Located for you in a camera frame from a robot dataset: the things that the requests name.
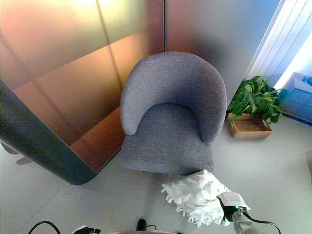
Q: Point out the green leafy potted plant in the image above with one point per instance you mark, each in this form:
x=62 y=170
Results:
x=256 y=100

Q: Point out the wooden cabinet with grey edge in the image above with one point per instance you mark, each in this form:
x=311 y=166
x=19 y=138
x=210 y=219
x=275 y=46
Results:
x=73 y=102

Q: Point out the wooden planter tray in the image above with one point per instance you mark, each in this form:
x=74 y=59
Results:
x=248 y=128

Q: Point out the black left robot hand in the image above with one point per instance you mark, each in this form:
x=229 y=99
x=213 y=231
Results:
x=87 y=230

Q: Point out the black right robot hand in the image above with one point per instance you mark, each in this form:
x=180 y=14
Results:
x=230 y=201

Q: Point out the grey fabric armchair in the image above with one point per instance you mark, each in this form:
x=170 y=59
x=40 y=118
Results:
x=170 y=136

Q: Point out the black left robot foot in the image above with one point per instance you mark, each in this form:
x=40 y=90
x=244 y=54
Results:
x=141 y=224

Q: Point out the white vertical blinds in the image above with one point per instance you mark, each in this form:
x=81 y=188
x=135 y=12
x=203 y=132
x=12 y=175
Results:
x=275 y=44

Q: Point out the light blue storage box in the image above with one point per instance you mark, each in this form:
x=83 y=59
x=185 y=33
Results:
x=297 y=100

